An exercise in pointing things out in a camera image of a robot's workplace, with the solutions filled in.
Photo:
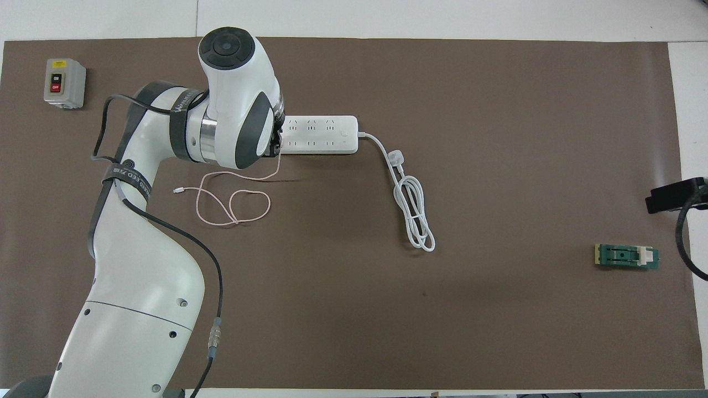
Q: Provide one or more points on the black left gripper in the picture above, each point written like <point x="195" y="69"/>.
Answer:
<point x="278" y="145"/>

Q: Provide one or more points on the white power strip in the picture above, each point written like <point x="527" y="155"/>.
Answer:
<point x="332" y="132"/>

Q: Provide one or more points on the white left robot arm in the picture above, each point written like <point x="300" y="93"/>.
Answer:
<point x="144" y="276"/>

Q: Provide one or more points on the brown paper mat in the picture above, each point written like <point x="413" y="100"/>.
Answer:
<point x="387" y="309"/>

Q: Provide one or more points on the grey on-off switch box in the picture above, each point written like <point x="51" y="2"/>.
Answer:
<point x="66" y="83"/>

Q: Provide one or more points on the green knife switch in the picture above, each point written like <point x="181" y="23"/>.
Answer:
<point x="622" y="256"/>

